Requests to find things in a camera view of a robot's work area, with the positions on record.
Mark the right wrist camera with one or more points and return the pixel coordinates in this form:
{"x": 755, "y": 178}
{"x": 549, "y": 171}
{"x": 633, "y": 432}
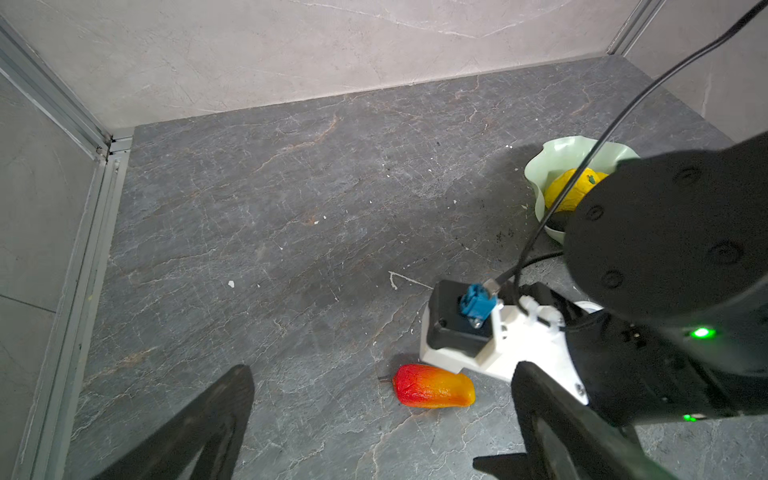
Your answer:
{"x": 507, "y": 337}

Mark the red orange fake mango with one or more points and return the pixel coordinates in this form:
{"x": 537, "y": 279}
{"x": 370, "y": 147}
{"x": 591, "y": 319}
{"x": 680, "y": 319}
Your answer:
{"x": 429, "y": 387}

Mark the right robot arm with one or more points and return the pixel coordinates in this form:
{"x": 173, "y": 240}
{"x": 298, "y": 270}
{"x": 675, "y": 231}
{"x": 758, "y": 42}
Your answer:
{"x": 674, "y": 250}

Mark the green wavy fruit bowl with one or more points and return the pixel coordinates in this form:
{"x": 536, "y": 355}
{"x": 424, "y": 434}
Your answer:
{"x": 560, "y": 155}

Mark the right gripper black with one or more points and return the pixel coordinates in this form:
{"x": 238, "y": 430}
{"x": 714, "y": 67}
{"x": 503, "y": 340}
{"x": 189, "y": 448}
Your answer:
{"x": 632, "y": 376}

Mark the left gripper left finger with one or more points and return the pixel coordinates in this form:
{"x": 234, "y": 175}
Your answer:
{"x": 207, "y": 433}

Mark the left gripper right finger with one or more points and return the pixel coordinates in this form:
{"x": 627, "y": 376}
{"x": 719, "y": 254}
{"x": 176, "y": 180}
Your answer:
{"x": 564, "y": 439}

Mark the yellow fake lemon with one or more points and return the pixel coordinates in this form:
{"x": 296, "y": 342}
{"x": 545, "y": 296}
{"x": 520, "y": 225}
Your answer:
{"x": 586, "y": 182}

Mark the dark fake avocado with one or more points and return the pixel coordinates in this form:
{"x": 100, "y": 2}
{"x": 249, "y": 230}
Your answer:
{"x": 559, "y": 220}

